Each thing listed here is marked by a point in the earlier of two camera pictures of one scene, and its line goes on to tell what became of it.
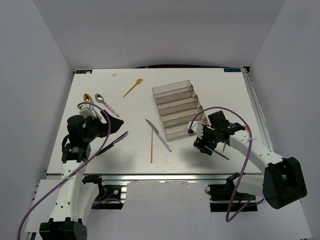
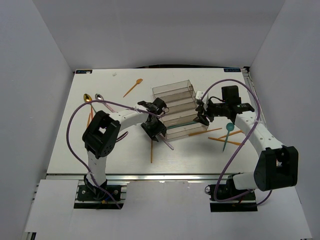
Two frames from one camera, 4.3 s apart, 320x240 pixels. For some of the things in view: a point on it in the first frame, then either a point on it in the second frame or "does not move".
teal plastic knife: x=217 y=152 -> x=181 y=124
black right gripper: x=200 y=143 -> x=204 y=112
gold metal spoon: x=87 y=97 does not move
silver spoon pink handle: x=100 y=99 does not move
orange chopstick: x=151 y=147 does not move
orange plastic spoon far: x=138 y=81 does not move
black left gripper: x=104 y=127 -> x=160 y=128
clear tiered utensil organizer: x=177 y=105 does not move
